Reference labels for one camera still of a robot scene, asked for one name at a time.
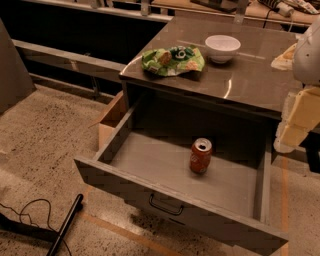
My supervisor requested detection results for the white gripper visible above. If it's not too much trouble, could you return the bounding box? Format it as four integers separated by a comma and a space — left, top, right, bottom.
271, 17, 320, 153

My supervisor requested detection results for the red coke can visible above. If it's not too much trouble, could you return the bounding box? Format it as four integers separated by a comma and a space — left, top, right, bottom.
189, 138, 212, 174

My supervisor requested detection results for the grey cabinet counter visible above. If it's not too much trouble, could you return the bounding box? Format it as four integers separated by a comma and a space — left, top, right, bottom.
120, 17, 302, 130

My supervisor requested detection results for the open grey drawer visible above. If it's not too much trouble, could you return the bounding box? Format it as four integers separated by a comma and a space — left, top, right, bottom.
75, 96, 288, 256

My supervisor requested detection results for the wooden background table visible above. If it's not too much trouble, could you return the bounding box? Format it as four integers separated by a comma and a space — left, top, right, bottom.
152, 0, 318, 26

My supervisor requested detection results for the white ceramic bowl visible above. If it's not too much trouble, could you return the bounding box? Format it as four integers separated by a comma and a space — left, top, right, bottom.
205, 35, 241, 63

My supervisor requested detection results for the green chip bag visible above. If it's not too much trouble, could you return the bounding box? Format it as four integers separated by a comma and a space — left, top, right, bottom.
141, 45, 205, 77

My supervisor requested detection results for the black pole on floor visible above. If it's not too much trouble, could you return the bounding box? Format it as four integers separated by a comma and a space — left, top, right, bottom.
46, 194, 84, 256

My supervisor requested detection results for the black drawer handle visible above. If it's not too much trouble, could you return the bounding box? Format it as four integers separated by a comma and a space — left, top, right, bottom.
148, 194, 184, 216

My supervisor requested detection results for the grey metal rail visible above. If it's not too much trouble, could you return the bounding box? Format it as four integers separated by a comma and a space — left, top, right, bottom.
13, 39, 125, 83

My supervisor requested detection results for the thin black cable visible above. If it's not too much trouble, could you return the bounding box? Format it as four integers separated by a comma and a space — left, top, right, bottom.
0, 198, 73, 256

